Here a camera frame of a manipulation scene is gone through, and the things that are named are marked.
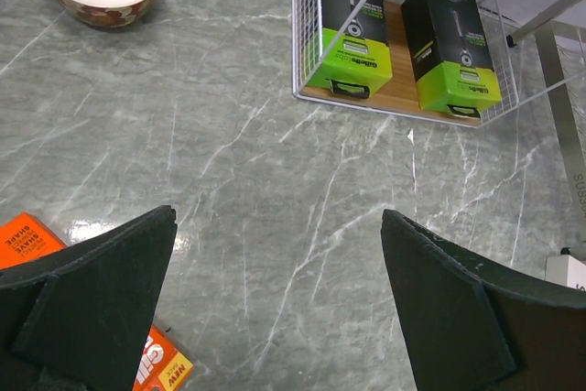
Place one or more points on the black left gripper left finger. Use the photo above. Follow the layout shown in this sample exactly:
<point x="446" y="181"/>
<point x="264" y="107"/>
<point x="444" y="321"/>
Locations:
<point x="87" y="299"/>

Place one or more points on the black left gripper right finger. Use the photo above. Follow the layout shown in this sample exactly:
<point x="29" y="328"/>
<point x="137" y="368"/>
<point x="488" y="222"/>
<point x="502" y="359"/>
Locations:
<point x="470" y="323"/>

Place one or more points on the orange Gillette pack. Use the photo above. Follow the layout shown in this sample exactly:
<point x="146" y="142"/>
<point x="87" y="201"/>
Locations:
<point x="155" y="363"/>

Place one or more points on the white Harry's box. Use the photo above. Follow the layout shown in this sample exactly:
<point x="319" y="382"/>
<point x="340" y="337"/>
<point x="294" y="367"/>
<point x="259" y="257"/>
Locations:
<point x="566" y="270"/>

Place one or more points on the Gillette Labs razor box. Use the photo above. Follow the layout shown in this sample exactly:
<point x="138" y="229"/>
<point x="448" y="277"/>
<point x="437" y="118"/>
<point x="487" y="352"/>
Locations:
<point x="451" y="60"/>
<point x="350" y="55"/>

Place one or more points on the white wire wooden shelf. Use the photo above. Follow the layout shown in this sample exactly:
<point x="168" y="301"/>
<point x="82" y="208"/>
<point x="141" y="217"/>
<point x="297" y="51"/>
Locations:
<point x="399" y="96"/>

